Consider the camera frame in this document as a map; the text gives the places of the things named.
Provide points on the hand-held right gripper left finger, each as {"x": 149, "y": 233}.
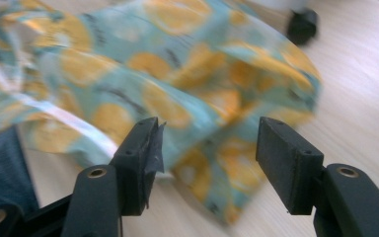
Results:
{"x": 135, "y": 158}

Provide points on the fruit print fabric bag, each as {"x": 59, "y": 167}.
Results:
{"x": 184, "y": 65}

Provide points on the white two-tier cart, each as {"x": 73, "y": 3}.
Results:
{"x": 302, "y": 28}

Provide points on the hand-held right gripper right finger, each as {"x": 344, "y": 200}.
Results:
{"x": 289, "y": 171}

